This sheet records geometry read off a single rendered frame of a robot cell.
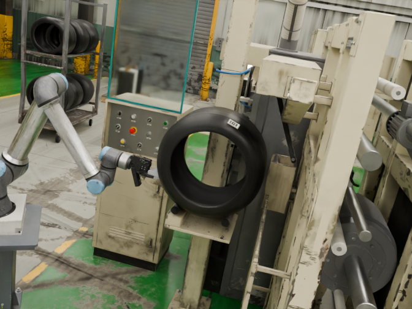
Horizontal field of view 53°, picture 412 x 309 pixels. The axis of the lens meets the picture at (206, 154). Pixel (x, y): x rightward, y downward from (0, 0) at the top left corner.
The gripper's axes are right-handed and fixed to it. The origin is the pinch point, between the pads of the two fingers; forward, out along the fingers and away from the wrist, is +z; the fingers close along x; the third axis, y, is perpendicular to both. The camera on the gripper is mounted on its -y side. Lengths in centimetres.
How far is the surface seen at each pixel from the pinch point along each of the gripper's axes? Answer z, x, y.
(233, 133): 31, -12, 41
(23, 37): -285, 283, -5
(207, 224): 32.4, 4.0, -18.3
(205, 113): 13.9, -7.1, 44.9
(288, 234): 79, 22, -15
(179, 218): 18.0, -9.1, -14.4
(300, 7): 40, 67, 111
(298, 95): 53, -44, 72
